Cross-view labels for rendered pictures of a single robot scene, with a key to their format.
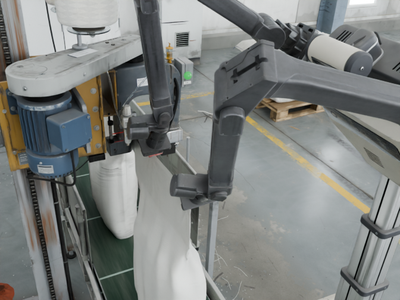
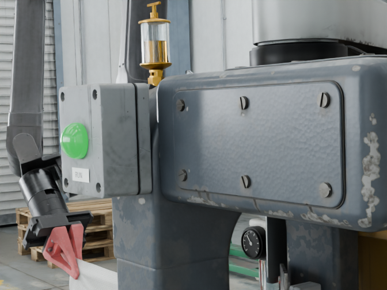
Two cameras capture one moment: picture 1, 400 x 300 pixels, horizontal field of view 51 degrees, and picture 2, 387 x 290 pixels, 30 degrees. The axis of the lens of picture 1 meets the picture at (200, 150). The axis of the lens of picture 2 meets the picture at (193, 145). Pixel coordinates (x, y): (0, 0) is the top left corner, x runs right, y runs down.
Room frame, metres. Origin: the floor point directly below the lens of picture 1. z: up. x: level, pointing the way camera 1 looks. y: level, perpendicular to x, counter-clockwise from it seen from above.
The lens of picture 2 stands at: (2.11, 0.07, 1.31)
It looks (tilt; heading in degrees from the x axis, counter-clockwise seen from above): 3 degrees down; 173
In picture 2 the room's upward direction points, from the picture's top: 2 degrees counter-clockwise
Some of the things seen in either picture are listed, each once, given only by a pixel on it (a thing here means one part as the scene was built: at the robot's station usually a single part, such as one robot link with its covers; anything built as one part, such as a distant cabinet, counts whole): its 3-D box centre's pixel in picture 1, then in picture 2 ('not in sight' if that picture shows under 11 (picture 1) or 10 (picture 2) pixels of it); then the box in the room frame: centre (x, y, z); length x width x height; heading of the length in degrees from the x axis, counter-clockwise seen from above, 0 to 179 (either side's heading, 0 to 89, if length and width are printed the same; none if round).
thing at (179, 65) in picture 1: (183, 71); (104, 138); (1.50, 0.08, 1.29); 0.08 x 0.05 x 0.09; 28
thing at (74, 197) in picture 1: (63, 183); not in sight; (1.81, 0.70, 0.54); 1.05 x 0.02 x 0.41; 28
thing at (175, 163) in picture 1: (159, 162); not in sight; (2.06, 0.23, 0.54); 1.05 x 0.02 x 0.41; 28
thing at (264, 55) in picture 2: (131, 56); (298, 60); (1.45, 0.26, 1.35); 0.09 x 0.09 x 0.03
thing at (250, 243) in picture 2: not in sight; (255, 242); (1.33, 0.24, 1.16); 0.04 x 0.02 x 0.04; 28
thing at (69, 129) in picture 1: (70, 133); not in sight; (1.05, 0.37, 1.25); 0.10 x 0.08 x 0.12; 143
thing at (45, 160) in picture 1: (50, 133); not in sight; (1.12, 0.46, 1.21); 0.15 x 0.15 x 0.25
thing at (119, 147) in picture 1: (117, 144); not in sight; (1.36, 0.31, 1.04); 0.08 x 0.06 x 0.05; 118
